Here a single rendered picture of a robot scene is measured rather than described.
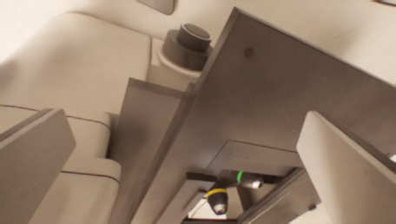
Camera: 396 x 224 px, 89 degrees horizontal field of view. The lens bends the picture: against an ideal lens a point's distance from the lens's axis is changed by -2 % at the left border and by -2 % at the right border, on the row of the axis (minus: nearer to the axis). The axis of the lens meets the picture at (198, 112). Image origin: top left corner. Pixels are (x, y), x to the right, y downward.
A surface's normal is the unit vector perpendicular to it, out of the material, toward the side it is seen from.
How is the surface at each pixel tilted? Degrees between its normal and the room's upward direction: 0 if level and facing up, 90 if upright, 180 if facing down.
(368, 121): 0
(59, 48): 90
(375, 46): 0
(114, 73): 90
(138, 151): 0
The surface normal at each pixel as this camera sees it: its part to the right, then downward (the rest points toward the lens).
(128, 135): 0.15, 0.66
